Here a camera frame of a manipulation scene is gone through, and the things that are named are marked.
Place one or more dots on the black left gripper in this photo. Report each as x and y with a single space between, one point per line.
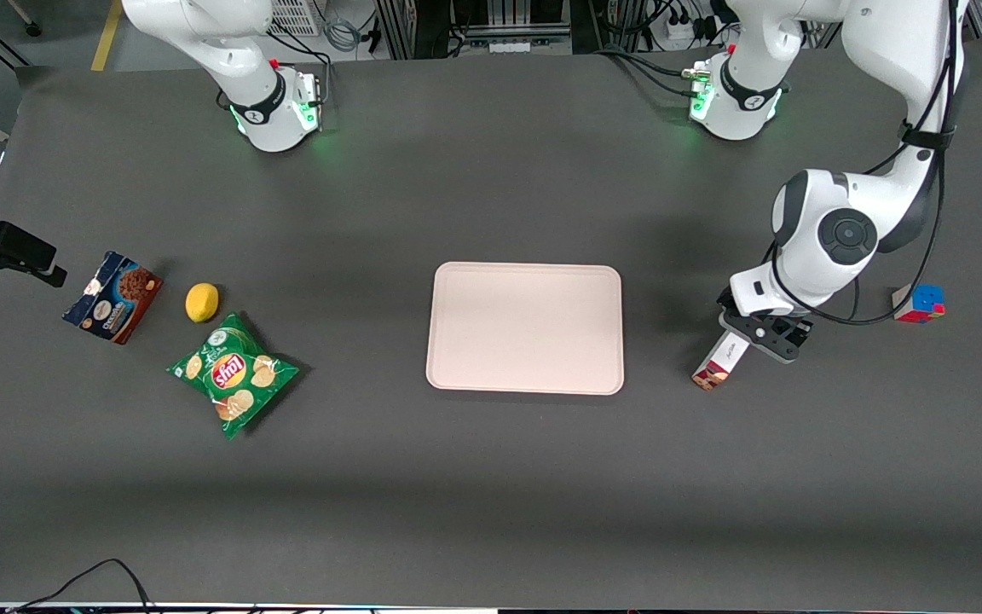
724 298

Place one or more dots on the red plaid cookie box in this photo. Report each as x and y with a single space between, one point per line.
717 367

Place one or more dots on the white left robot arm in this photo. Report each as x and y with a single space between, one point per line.
883 51

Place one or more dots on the blue brown cookie box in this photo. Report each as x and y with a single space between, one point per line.
112 298

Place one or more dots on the beige plastic tray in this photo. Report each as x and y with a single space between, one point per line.
525 328

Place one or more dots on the white vented box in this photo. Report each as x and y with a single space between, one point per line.
295 15

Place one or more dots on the colourful puzzle cube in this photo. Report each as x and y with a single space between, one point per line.
921 303

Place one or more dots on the yellow lemon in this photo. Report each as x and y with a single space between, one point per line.
201 303

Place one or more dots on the green chips bag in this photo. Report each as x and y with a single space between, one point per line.
231 375

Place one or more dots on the white power strip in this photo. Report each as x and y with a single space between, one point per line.
683 32

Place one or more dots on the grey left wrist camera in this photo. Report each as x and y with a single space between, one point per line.
764 341

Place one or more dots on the aluminium frame rack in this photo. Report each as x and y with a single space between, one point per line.
499 26

